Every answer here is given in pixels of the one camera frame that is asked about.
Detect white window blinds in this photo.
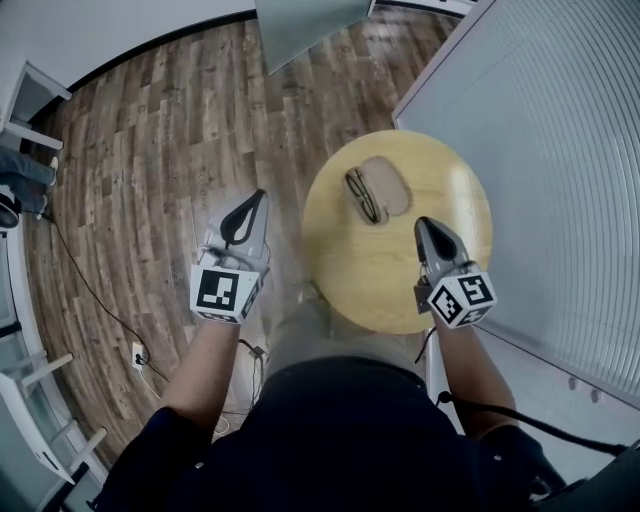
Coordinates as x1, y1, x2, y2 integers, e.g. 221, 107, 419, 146
392, 0, 640, 401

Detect person's dark blue shirt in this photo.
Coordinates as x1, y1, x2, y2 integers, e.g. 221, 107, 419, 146
94, 357, 569, 512

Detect black eyeglasses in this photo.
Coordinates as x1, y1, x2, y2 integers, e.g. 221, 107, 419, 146
344, 167, 384, 225

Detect black floor cable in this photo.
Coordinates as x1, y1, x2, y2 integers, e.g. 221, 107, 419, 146
37, 212, 171, 384

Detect person's right forearm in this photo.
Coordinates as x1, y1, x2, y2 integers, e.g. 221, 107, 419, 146
432, 319, 517, 441

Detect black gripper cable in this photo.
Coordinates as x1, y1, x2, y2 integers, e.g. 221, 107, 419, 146
237, 338, 267, 407
413, 327, 631, 457

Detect black equipment pack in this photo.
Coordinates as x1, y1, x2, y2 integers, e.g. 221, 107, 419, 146
559, 439, 640, 512

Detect frosted glass door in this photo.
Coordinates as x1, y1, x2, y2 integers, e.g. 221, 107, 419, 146
253, 0, 377, 77

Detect white table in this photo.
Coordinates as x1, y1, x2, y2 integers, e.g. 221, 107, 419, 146
0, 349, 109, 512
0, 59, 74, 151

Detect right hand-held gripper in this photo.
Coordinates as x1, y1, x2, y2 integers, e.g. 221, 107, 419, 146
413, 215, 498, 330

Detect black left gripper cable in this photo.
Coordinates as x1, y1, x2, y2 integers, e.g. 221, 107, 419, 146
237, 338, 267, 407

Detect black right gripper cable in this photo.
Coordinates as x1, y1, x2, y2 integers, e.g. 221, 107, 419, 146
413, 327, 631, 457

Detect person's left forearm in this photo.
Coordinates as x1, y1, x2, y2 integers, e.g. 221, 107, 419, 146
159, 317, 242, 444

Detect beige glasses case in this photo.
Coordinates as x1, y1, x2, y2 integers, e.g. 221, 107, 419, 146
342, 155, 413, 227

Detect round wooden table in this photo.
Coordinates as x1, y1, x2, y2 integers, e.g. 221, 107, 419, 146
301, 129, 494, 336

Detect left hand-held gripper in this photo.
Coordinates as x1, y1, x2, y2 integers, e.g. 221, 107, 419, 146
190, 189, 272, 326

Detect person's beige trousers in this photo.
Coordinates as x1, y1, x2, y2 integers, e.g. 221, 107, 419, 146
263, 294, 427, 384

